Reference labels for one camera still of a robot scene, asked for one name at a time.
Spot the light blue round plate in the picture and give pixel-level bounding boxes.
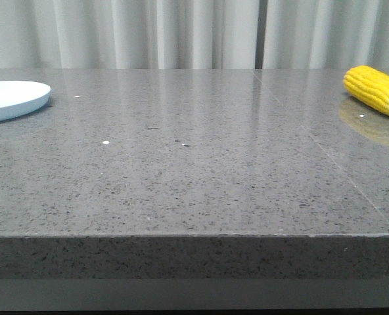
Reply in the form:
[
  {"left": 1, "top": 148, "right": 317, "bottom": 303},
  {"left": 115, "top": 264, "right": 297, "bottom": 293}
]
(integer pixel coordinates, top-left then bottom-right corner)
[{"left": 0, "top": 81, "right": 51, "bottom": 121}]

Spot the yellow corn cob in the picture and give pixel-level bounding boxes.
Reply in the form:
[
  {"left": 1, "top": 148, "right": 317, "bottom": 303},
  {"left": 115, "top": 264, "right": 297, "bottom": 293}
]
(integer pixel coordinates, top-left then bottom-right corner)
[{"left": 343, "top": 65, "right": 389, "bottom": 116}]

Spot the grey pleated curtain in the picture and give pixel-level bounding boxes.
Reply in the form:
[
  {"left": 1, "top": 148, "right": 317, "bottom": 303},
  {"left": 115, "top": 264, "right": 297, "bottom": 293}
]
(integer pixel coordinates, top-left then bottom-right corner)
[{"left": 0, "top": 1, "right": 389, "bottom": 69}]

